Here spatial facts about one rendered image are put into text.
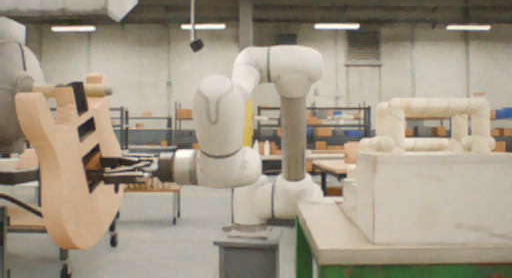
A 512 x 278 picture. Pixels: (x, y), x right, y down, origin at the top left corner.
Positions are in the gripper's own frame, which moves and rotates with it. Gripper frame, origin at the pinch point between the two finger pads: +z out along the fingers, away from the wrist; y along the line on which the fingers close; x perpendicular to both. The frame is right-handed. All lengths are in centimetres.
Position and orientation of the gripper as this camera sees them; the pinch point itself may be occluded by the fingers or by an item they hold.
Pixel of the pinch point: (96, 167)
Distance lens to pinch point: 98.2
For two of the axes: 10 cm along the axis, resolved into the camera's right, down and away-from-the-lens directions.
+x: -0.1, -9.5, -3.2
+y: 0.0, -3.2, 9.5
